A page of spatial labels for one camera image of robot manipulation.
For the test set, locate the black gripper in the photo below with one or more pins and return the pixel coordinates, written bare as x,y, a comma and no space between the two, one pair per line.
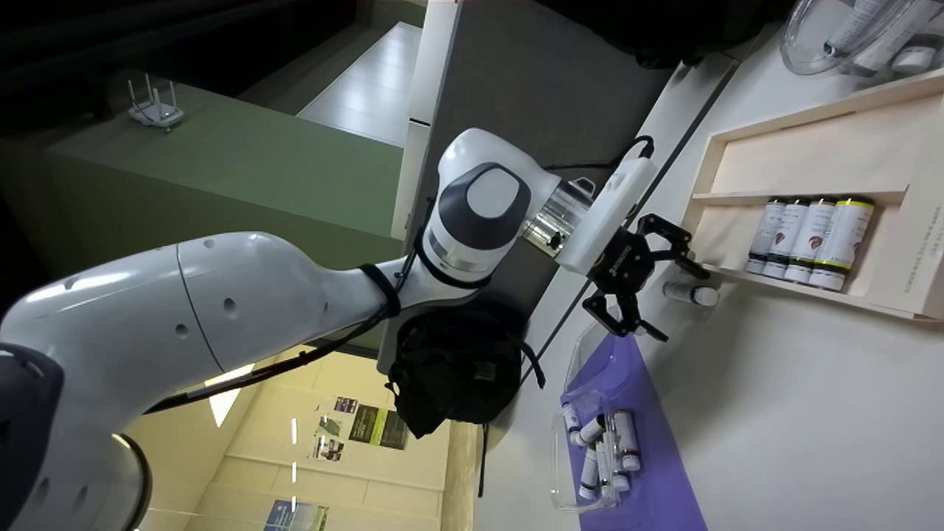
615,266

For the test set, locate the blue label white bottle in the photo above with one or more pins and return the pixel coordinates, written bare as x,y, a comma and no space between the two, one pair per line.
692,292

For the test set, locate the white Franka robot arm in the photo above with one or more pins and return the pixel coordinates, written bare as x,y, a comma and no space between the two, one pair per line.
247,305

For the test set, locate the white bottle grey print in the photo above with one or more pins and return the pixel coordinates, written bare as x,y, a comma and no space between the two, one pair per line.
766,241

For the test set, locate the white bottle red logo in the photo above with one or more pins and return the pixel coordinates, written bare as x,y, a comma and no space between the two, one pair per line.
811,241
788,241

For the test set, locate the small white bottle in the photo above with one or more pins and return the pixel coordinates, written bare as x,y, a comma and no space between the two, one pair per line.
570,416
590,431
608,457
627,440
589,474

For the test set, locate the light wooden tray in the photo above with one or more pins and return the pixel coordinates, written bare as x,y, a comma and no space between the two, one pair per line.
785,149

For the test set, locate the yellow banded white bottle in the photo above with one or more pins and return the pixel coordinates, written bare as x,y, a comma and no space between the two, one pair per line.
842,241

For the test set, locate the black backpack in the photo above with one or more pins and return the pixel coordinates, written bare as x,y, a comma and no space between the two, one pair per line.
459,370

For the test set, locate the black bulky item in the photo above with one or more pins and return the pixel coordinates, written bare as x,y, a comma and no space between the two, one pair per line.
668,25

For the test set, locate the green dark poster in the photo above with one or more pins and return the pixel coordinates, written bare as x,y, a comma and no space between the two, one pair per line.
363,422

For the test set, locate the small dark poster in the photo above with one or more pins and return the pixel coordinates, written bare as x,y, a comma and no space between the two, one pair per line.
344,404

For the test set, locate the picture poster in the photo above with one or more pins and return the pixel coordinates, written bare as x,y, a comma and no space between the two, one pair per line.
329,444

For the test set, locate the green cabinet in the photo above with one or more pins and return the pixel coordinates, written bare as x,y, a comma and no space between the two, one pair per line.
247,167

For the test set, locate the blue poster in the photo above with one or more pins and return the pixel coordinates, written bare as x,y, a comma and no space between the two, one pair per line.
297,515

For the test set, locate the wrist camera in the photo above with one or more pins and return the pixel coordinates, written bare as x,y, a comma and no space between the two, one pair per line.
561,211

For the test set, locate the white partition post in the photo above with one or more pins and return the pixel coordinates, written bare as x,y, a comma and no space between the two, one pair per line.
431,59

